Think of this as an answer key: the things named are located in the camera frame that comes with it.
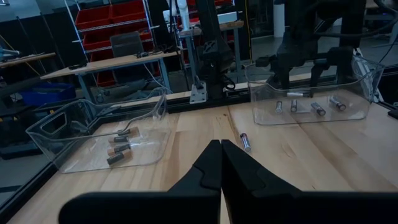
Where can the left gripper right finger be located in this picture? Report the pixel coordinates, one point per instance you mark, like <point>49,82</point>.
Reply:
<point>248,189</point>

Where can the grey office chair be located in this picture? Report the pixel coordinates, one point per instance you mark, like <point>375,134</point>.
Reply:
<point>127,45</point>

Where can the silver Energizer AA battery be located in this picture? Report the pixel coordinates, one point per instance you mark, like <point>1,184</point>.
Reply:
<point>338,103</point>
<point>318,109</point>
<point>245,142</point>
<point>298,94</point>
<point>293,105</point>
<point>279,106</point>

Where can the red plastic bin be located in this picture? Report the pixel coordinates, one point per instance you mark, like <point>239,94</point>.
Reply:
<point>127,11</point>
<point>93,17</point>

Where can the grey metal mounting plate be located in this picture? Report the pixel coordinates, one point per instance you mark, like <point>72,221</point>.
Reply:
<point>198,95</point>

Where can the clear plastic bin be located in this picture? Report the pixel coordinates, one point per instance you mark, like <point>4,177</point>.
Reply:
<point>351,115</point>
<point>146,146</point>

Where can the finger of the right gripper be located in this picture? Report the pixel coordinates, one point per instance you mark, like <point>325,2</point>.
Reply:
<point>315,74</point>
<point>283,76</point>

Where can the blue plastic tote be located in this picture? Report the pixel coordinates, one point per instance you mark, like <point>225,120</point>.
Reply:
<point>46,93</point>

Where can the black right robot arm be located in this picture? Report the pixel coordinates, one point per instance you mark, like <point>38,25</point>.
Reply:
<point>217,68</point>

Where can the copper-top black Duracell battery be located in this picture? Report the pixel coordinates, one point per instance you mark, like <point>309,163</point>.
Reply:
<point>129,132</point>
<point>119,148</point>
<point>119,139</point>
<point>116,158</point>

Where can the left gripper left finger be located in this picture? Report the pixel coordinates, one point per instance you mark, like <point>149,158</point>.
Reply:
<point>202,183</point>

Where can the wooden-top workbench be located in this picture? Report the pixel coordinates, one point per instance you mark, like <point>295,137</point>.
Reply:
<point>109,63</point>
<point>28,59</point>

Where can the white cylinder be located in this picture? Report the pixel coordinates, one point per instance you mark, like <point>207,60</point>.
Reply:
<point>279,18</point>

